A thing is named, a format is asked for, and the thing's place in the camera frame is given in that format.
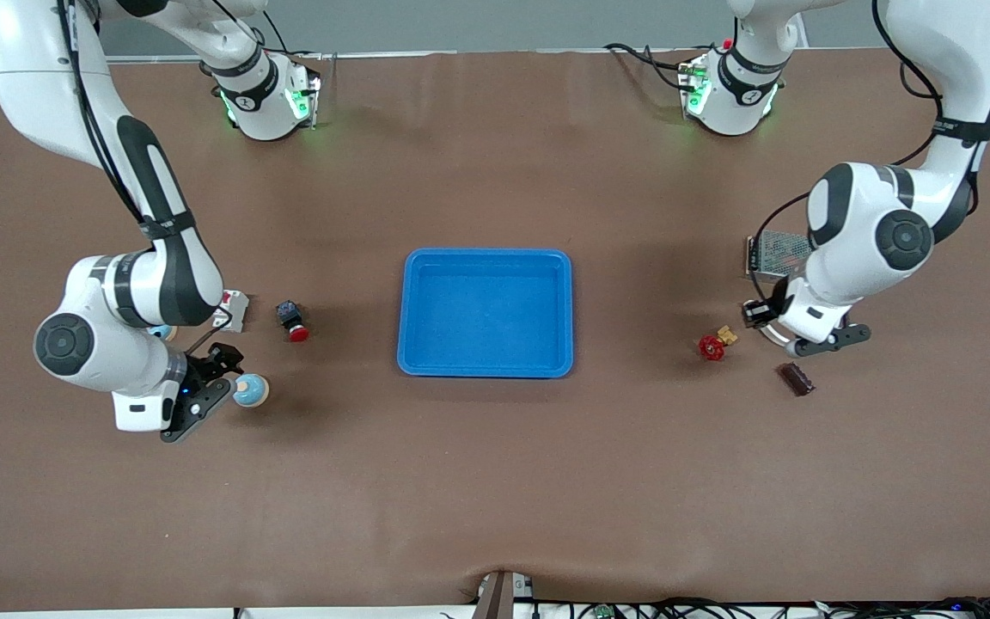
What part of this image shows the metal mount bracket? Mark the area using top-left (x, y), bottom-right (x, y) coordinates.
top-left (471, 569), bottom-right (537, 619)

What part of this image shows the black arm base cable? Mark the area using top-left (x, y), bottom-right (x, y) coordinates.
top-left (603, 41), bottom-right (695, 92)

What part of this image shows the large brown electrolytic capacitor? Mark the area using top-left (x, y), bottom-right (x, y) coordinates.
top-left (778, 362), bottom-right (816, 397)

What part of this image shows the red handle brass valve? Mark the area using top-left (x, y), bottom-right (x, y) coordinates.
top-left (699, 325), bottom-right (738, 362)

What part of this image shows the blue plastic tray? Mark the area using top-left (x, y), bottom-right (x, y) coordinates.
top-left (397, 248), bottom-right (575, 379)

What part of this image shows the black cable bundle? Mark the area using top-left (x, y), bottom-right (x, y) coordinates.
top-left (538, 597), bottom-right (990, 619)

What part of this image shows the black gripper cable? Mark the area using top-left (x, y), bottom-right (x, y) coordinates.
top-left (751, 0), bottom-right (947, 250)
top-left (55, 0), bottom-right (235, 353)

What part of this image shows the brown table mat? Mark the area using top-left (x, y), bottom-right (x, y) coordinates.
top-left (0, 47), bottom-right (990, 613)

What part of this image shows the white circuit breaker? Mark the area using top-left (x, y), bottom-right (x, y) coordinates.
top-left (217, 290), bottom-right (250, 334)

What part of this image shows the metal mesh power supply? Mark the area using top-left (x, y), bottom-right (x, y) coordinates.
top-left (746, 229), bottom-right (814, 280)

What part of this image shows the black red push button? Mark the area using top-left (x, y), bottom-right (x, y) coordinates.
top-left (276, 300), bottom-right (311, 343)

